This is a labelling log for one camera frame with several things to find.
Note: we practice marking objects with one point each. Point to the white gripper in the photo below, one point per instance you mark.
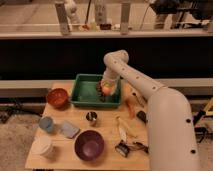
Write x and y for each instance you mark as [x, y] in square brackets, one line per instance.
[110, 80]

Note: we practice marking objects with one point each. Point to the orange apple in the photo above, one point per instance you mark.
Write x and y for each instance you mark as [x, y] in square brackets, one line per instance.
[106, 90]

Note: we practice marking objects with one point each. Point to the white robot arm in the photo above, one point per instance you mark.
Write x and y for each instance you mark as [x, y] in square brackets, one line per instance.
[171, 135]

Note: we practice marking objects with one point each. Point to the green plastic tray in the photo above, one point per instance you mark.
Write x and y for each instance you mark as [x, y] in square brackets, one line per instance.
[84, 93]

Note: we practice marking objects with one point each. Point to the dark red grapes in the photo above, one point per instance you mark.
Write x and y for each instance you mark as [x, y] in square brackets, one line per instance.
[101, 95]

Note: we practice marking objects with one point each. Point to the black rectangular block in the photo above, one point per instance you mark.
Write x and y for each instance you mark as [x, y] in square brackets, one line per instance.
[142, 116]

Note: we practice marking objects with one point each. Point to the small metal cup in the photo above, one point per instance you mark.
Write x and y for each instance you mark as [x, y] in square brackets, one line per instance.
[91, 118]

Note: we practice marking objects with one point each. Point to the banana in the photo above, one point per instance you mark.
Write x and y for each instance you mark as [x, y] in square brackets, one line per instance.
[124, 129]

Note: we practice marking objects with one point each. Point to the red bowl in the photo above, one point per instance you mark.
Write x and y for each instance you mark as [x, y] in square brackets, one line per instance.
[57, 97]

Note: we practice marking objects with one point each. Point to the blue sponge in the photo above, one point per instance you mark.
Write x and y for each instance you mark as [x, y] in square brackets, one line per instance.
[68, 129]

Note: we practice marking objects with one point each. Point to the purple bowl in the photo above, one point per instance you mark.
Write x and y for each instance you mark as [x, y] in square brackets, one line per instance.
[89, 145]

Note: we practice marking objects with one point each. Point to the blue cup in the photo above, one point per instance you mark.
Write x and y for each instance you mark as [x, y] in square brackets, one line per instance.
[47, 124]

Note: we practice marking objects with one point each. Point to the white lidded container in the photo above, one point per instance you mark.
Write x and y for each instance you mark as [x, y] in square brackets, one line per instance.
[42, 146]

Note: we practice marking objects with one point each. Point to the black handled peeler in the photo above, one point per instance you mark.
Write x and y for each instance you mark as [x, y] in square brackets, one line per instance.
[141, 146]

